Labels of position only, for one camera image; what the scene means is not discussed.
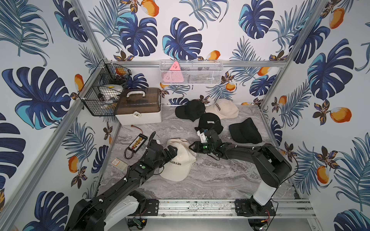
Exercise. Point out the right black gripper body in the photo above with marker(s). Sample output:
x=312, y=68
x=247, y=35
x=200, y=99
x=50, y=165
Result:
x=206, y=148

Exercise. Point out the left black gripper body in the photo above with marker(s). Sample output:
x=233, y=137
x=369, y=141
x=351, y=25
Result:
x=161, y=148

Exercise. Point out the beige cap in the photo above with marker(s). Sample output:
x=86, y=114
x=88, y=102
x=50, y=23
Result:
x=178, y=168
x=224, y=109
x=176, y=142

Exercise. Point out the black cap with label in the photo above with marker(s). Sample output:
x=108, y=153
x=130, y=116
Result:
x=210, y=121

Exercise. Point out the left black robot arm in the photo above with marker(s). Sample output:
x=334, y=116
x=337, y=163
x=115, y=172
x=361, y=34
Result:
x=91, y=215

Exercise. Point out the black charging board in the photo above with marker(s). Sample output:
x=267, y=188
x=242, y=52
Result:
x=138, y=143

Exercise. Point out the small beige battery pack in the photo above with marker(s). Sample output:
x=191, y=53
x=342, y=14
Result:
x=118, y=164

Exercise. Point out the white box brown lid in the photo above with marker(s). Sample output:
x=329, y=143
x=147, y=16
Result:
x=139, y=106

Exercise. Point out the pink triangle card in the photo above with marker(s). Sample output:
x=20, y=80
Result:
x=173, y=75

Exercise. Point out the white bowl in basket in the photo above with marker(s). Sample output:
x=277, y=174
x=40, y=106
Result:
x=110, y=92

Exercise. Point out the clear wall shelf tray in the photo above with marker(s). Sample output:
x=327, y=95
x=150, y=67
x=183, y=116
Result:
x=196, y=72

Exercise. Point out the black wire basket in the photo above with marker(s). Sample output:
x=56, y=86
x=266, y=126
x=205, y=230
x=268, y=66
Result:
x=104, y=74

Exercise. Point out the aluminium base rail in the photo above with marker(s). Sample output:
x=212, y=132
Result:
x=214, y=208

